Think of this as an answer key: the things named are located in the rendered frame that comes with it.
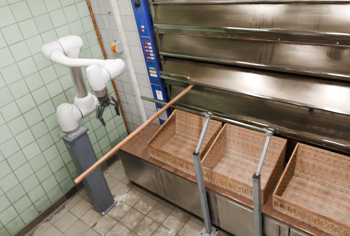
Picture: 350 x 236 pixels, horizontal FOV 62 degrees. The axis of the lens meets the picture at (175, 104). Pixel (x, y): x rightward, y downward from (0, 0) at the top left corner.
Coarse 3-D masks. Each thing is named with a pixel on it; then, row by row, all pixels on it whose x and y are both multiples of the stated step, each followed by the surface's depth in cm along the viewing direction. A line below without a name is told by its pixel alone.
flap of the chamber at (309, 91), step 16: (176, 64) 267; (192, 64) 257; (208, 64) 248; (192, 80) 253; (208, 80) 244; (224, 80) 235; (240, 80) 228; (256, 80) 220; (272, 80) 213; (288, 80) 207; (304, 80) 200; (320, 80) 195; (272, 96) 210; (288, 96) 204; (304, 96) 198; (320, 96) 192; (336, 96) 187
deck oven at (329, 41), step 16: (160, 32) 259; (176, 32) 248; (192, 32) 237; (208, 32) 227; (224, 32) 218; (240, 32) 209; (256, 32) 201; (160, 64) 280; (224, 64) 244; (336, 80) 193; (304, 112) 210; (320, 144) 215; (288, 160) 242; (336, 176) 220
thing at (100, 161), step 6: (192, 84) 257; (186, 90) 251; (180, 96) 245; (174, 102) 241; (162, 108) 231; (156, 114) 226; (150, 120) 220; (144, 126) 216; (132, 132) 210; (138, 132) 212; (126, 138) 205; (120, 144) 201; (114, 150) 197; (108, 156) 193; (96, 162) 188; (102, 162) 190; (90, 168) 184; (84, 174) 181; (78, 180) 178
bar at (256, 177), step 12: (144, 96) 260; (180, 108) 235; (228, 120) 209; (204, 132) 219; (264, 156) 190; (204, 192) 237; (204, 204) 242; (204, 216) 252; (204, 228) 269; (216, 228) 267
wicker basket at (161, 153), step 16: (176, 112) 295; (160, 128) 282; (176, 128) 301; (192, 128) 287; (208, 128) 273; (160, 144) 288; (176, 144) 289; (192, 144) 284; (208, 144) 253; (160, 160) 271; (176, 160) 254; (192, 160) 265
